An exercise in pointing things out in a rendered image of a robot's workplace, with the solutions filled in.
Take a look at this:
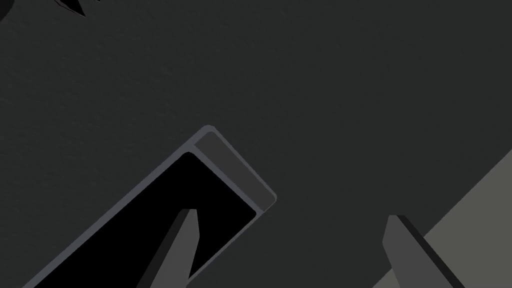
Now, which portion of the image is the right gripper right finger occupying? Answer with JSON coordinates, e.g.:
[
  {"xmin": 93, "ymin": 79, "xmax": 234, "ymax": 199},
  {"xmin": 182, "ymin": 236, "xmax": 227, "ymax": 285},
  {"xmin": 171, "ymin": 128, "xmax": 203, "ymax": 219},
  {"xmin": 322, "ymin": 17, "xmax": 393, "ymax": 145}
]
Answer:
[{"xmin": 381, "ymin": 214, "xmax": 466, "ymax": 288}]

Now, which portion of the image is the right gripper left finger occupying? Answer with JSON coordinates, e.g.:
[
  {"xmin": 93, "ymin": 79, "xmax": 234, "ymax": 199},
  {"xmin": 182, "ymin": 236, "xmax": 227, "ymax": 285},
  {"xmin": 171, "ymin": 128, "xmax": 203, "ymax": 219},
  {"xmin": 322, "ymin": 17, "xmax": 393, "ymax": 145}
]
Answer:
[{"xmin": 137, "ymin": 207, "xmax": 201, "ymax": 288}]

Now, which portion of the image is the black tablet with grey frame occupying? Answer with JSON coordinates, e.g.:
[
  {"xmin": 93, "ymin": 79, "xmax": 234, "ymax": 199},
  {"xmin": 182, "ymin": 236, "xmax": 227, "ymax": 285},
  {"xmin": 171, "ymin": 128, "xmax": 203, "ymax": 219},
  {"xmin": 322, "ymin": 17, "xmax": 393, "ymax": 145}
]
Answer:
[{"xmin": 21, "ymin": 124, "xmax": 278, "ymax": 288}]

